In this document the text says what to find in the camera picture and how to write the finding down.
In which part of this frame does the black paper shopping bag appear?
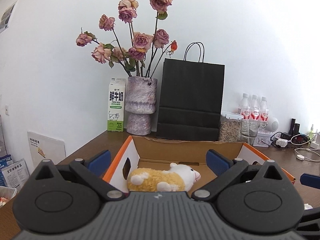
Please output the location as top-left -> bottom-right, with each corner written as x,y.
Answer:
156,42 -> 225,141

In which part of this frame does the clear drinking glass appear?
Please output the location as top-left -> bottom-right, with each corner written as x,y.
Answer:
240,119 -> 260,146

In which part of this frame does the purple ceramic vase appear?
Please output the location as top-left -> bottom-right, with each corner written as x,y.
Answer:
125,76 -> 157,136

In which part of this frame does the white decorated tin box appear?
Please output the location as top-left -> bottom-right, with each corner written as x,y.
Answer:
253,131 -> 273,147

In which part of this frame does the white power adapter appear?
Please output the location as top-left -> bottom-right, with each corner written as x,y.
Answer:
276,138 -> 288,148

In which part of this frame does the white wall poster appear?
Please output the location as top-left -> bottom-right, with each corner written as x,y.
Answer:
0,1 -> 18,33

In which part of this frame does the dried pink rose bouquet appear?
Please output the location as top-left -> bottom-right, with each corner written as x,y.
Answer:
75,0 -> 178,78

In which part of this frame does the white charging cable puck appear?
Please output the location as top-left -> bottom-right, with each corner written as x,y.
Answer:
294,148 -> 320,163

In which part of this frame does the white round speaker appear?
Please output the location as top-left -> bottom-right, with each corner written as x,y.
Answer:
265,116 -> 279,132

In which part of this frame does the left red label water bottle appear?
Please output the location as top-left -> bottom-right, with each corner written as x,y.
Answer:
237,93 -> 251,120

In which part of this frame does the yellow white plush sheep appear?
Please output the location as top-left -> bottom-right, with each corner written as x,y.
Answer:
127,163 -> 201,192

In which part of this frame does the white tissue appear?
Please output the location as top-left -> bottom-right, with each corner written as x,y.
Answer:
304,204 -> 313,210

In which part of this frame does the red label water bottle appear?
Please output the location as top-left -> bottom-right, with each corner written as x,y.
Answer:
250,95 -> 260,121
237,93 -> 251,120
260,96 -> 269,122

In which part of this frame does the clear jar with seeds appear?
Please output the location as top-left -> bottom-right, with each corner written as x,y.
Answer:
218,111 -> 243,142

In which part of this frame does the red cardboard pumpkin box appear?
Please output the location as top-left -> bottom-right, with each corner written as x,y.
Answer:
102,134 -> 296,198

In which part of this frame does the middle red label water bottle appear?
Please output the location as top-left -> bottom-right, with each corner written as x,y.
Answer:
250,95 -> 260,121

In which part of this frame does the black upright device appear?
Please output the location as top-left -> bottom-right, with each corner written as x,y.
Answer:
289,118 -> 300,136

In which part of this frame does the right red label water bottle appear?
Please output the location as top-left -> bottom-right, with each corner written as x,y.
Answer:
260,96 -> 269,122

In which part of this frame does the white green milk carton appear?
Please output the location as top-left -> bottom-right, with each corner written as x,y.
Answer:
107,78 -> 126,132

